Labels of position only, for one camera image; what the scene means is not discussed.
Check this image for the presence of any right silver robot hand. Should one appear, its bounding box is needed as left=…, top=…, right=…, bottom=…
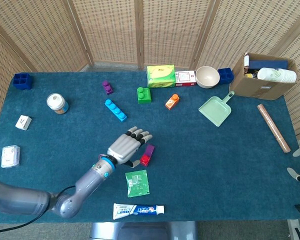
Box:
left=286, top=139, right=300, bottom=186

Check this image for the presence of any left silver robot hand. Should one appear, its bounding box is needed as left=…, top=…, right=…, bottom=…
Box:
left=106, top=126, right=153, bottom=168

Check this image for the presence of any red small block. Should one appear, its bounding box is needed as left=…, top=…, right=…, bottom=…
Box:
left=139, top=154, right=152, bottom=167

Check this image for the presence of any long purple single-stud block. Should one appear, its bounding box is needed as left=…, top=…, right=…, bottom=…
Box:
left=144, top=144, right=156, bottom=161

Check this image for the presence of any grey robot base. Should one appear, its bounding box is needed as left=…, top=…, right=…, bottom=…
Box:
left=89, top=221, right=199, bottom=240

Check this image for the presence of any light blue long block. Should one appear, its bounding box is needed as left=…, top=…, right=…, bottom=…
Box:
left=104, top=99, right=128, bottom=123

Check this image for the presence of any green block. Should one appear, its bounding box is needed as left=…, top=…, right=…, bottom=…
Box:
left=136, top=86, right=152, bottom=105

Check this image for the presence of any orange block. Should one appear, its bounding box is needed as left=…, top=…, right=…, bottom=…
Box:
left=164, top=93, right=180, bottom=111

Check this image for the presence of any green sachet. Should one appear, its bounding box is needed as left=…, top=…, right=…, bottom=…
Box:
left=125, top=169, right=151, bottom=199

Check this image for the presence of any brown cylindrical roll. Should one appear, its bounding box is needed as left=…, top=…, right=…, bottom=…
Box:
left=256, top=103, right=291, bottom=154

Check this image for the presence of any small purple two-stud block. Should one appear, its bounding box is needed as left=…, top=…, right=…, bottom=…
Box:
left=101, top=80, right=114, bottom=96

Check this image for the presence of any blue white toothpaste tube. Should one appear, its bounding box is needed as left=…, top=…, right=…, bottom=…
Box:
left=112, top=202, right=165, bottom=221

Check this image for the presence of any blue carpet table cover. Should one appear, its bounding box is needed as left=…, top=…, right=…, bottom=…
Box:
left=0, top=71, right=300, bottom=225

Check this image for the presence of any clear jar with white lid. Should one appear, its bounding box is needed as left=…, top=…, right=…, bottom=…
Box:
left=46, top=92, right=70, bottom=115

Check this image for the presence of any green tissue pack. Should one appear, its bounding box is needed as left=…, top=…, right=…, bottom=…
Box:
left=146, top=64, right=177, bottom=89

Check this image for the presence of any red and white box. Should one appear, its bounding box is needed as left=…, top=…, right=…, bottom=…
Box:
left=174, top=70, right=197, bottom=88

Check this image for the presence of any cardboard box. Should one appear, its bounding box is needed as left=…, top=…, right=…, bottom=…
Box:
left=229, top=52, right=299, bottom=101

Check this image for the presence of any mint green dustpan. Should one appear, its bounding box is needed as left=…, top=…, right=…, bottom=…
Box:
left=198, top=90, right=236, bottom=128

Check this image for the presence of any small white cube box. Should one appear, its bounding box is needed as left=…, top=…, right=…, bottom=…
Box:
left=14, top=114, right=33, bottom=131

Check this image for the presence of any beige bowl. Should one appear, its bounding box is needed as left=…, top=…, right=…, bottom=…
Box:
left=195, top=65, right=221, bottom=90

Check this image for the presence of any white card pack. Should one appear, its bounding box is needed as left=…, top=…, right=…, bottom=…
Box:
left=0, top=145, right=21, bottom=169

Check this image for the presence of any dark blue flat box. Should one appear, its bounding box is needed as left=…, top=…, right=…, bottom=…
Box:
left=248, top=59, right=289, bottom=71

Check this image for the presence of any woven folding screen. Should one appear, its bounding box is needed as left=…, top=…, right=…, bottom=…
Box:
left=0, top=0, right=300, bottom=137

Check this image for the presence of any blue compartment tray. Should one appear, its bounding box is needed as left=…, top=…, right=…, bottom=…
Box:
left=12, top=72, right=33, bottom=91
left=217, top=67, right=235, bottom=85

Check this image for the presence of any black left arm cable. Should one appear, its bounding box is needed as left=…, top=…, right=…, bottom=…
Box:
left=0, top=185, right=76, bottom=236

